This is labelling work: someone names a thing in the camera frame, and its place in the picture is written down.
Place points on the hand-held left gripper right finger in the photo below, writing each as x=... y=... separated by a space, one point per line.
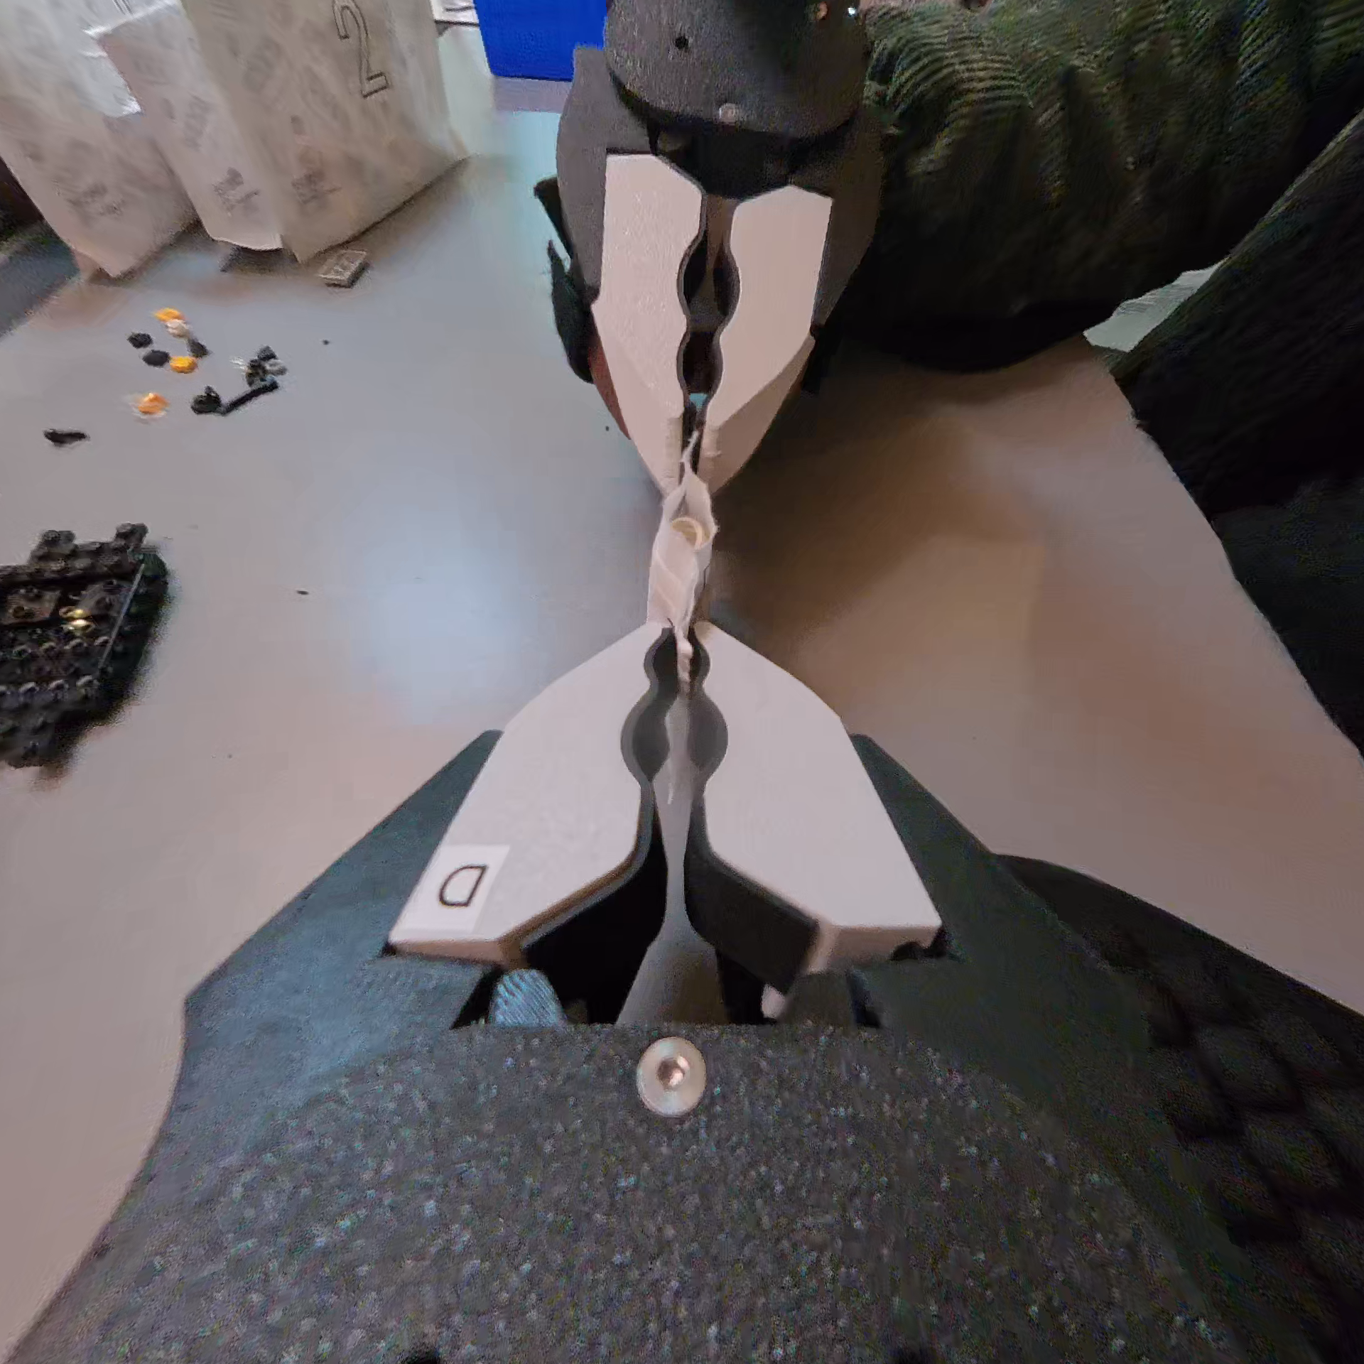
x=798 y=819

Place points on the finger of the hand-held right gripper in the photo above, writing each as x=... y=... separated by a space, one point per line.
x=637 y=265
x=771 y=299

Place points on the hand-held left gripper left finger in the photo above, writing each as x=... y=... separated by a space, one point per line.
x=542 y=810

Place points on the small white paper bag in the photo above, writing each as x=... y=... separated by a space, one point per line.
x=683 y=576

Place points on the person's right forearm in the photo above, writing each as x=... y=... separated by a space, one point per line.
x=1064 y=159

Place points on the grey desk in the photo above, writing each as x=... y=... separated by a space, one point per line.
x=372 y=533

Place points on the blue plastic bin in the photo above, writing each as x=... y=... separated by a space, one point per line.
x=542 y=36

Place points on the small grey toy tile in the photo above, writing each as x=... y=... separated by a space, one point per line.
x=344 y=268

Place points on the group of small toy pieces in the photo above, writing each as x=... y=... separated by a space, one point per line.
x=180 y=374

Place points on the black toy chassis plate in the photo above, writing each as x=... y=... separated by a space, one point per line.
x=76 y=637

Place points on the person's green sweater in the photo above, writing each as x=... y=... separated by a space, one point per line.
x=1258 y=426

